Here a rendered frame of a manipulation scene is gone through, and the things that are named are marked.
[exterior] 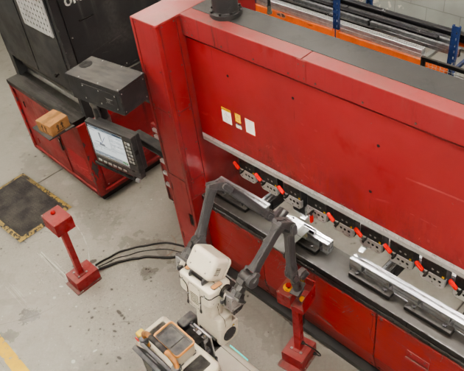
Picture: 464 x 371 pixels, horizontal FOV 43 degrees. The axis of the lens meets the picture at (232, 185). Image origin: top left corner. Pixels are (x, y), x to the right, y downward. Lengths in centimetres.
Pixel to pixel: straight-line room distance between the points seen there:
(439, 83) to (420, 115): 20
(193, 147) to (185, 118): 26
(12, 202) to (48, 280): 123
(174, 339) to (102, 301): 161
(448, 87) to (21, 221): 438
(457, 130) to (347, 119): 62
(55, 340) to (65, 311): 28
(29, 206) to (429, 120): 441
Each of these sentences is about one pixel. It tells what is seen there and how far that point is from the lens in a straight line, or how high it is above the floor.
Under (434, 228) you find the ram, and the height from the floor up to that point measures 159.
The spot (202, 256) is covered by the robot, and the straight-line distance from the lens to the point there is 336.
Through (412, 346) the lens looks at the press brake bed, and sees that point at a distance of 383.
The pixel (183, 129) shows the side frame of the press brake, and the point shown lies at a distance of 406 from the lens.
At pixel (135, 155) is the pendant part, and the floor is 146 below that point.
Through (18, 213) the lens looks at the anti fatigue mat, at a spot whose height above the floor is 1.
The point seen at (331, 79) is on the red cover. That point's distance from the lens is 304.
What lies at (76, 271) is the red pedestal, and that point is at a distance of 521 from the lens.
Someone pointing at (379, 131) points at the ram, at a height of 204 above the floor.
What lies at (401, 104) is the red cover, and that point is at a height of 225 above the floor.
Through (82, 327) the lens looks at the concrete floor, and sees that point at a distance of 503.
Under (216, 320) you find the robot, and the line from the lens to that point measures 366.
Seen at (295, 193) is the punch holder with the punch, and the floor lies 130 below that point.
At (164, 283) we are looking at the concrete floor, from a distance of 510.
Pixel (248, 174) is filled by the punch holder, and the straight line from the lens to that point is 403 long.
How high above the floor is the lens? 385
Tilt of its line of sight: 41 degrees down
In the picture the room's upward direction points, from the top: 8 degrees counter-clockwise
